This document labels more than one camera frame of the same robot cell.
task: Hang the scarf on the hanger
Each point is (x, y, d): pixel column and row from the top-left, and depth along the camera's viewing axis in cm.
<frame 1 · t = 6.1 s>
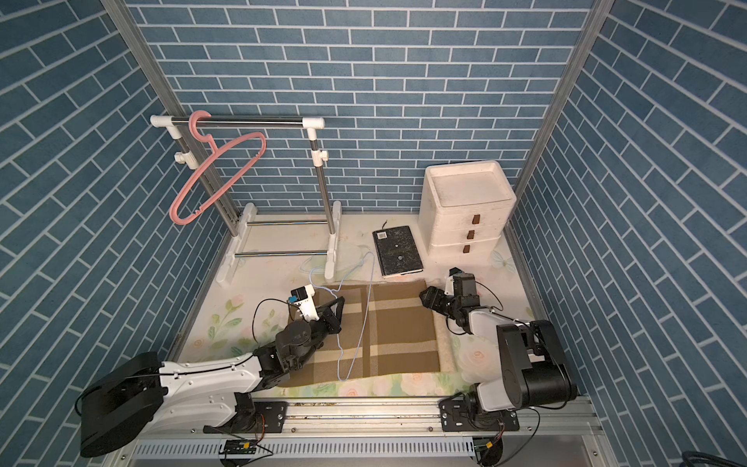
left hand: (353, 303, 77), fingers closed
right hand: (430, 297, 94), fingers open
brown plaid scarf: (387, 328, 88), point 3 cm above the table
metal clothes rack white joints: (236, 229, 110), point 5 cm above the table
white three-drawer cabinet: (464, 208, 93), point 24 cm above the table
beige knitted cloth: (445, 344, 86), point 2 cm above the table

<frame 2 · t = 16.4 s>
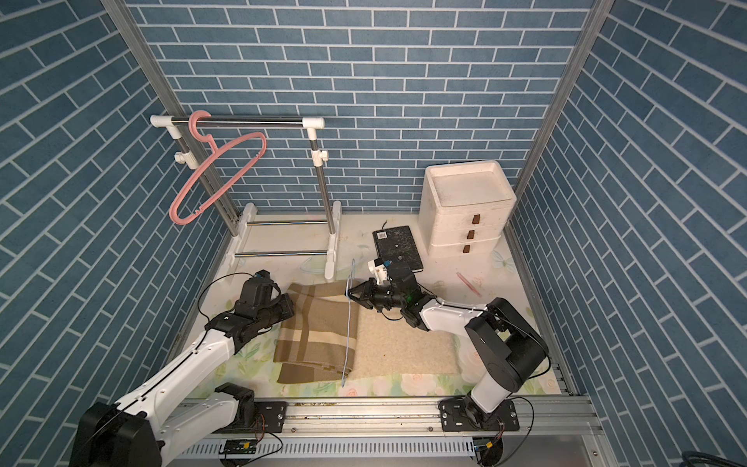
left hand: (299, 301, 85), fingers closed
right hand: (347, 295, 80), fingers closed
brown plaid scarf: (318, 342, 84), point 5 cm above the table
pink pen: (469, 284, 101), on the table
the other named things where they were.

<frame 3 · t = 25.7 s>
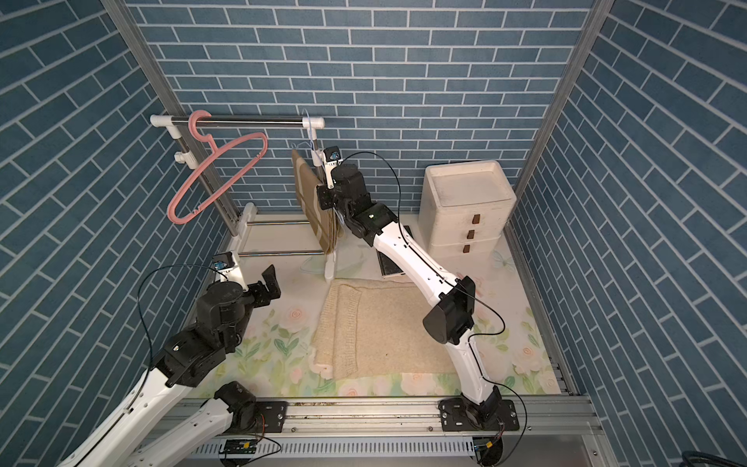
left hand: (265, 270, 70), fingers open
right hand: (326, 177, 76), fingers closed
brown plaid scarf: (321, 214, 93), point 22 cm above the table
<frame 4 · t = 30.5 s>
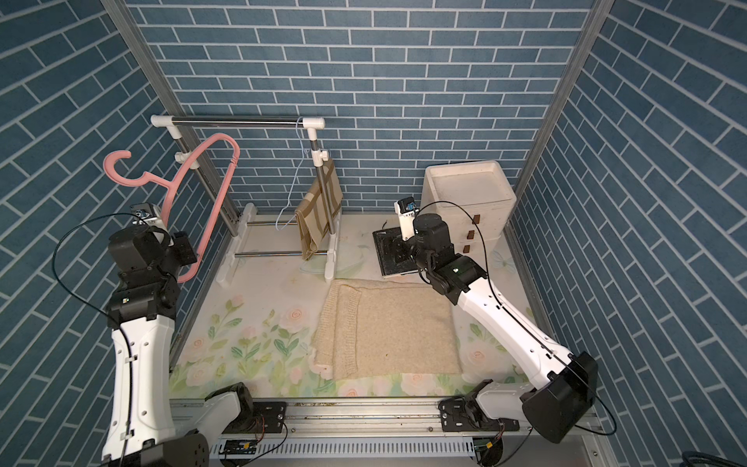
left hand: (177, 230, 66), fingers open
right hand: (397, 230, 74), fingers open
brown plaid scarf: (310, 210, 88), point 26 cm above the table
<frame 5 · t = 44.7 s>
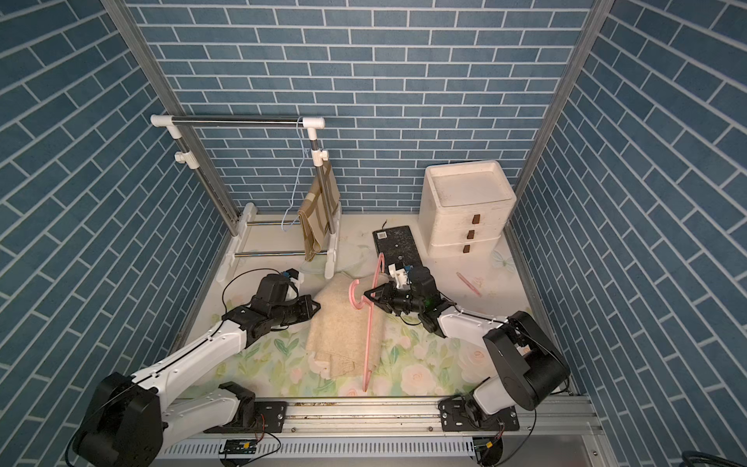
left hand: (326, 306, 84), fingers closed
right hand: (367, 296, 81), fingers closed
beige knitted cloth: (337, 330, 84), point 7 cm above the table
pink plastic hanger: (379, 275, 99), point 5 cm above the table
